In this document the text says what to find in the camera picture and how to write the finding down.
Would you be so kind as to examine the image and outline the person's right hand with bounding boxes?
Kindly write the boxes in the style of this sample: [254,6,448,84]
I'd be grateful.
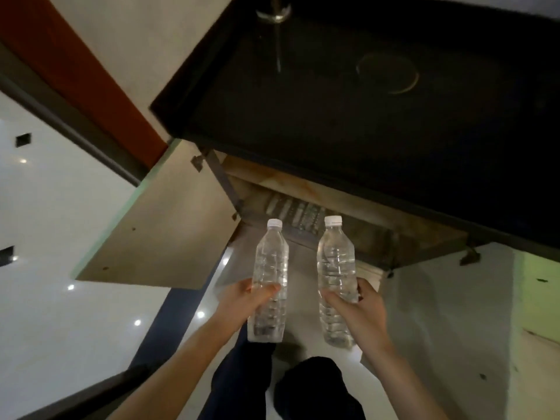
[320,277,395,359]

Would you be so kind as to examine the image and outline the person's left hand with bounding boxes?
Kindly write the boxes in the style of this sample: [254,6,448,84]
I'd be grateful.
[209,277,282,335]

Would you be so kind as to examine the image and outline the clear plastic water bottle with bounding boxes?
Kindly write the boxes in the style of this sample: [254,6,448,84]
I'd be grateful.
[246,218,290,344]
[316,215,360,349]

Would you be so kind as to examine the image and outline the row of clear water bottles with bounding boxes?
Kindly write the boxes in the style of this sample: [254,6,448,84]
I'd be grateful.
[264,191,328,239]

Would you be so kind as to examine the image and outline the person's left forearm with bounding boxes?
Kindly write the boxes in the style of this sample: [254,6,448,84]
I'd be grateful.
[107,318,246,420]

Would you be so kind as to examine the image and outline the person's right forearm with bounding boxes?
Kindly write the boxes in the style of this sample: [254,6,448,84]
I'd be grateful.
[363,343,452,420]

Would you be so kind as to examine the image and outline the person's right shoe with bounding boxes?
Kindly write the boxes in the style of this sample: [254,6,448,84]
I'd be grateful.
[274,330,310,365]

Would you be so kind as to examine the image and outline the person's black trousers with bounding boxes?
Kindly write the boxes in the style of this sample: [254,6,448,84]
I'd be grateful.
[198,331,367,420]

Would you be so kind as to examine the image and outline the green base cupboard row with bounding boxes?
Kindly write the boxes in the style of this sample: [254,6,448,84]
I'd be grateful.
[510,250,560,334]

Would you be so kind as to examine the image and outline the dark sliding door edge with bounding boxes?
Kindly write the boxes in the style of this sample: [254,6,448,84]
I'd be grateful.
[17,364,152,420]

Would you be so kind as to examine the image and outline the dark grey door jamb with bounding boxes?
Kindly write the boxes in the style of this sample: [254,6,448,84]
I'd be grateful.
[0,41,151,187]

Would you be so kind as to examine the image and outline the black metal utensil holder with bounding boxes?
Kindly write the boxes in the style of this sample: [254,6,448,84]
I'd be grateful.
[255,0,293,26]

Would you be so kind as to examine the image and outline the orange door frame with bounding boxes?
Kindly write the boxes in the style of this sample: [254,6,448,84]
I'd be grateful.
[0,0,170,169]

